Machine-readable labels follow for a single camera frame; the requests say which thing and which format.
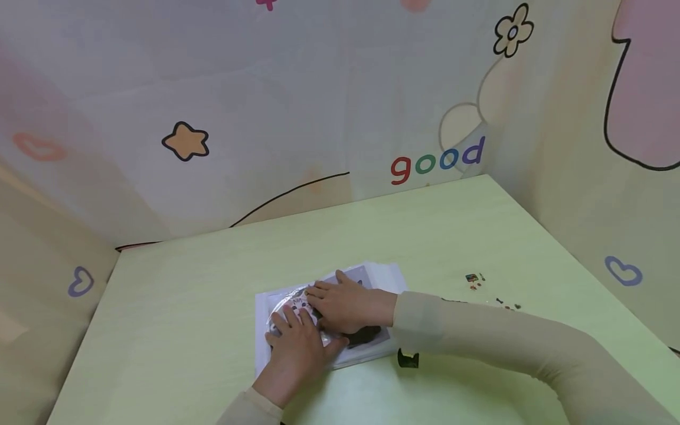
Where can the person's left hand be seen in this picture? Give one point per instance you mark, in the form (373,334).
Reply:
(297,357)

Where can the person's right hand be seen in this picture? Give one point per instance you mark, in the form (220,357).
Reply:
(356,307)

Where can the person's left fingers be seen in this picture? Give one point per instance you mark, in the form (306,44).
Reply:
(291,319)

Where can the person's left thumb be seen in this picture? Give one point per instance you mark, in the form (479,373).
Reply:
(334,349)

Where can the person's right fingers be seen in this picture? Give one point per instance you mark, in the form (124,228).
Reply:
(319,296)

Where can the person's right little finger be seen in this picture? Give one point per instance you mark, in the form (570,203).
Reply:
(343,277)

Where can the clear cat sticker sheet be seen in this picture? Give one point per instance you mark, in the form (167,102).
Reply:
(366,337)

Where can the person's left forearm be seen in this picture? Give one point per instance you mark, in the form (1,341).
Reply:
(252,410)

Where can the person's right forearm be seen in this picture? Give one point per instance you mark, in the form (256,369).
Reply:
(510,348)

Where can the white sleeve album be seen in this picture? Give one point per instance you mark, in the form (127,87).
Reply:
(388,277)

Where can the black wrist band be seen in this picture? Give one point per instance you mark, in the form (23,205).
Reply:
(408,359)

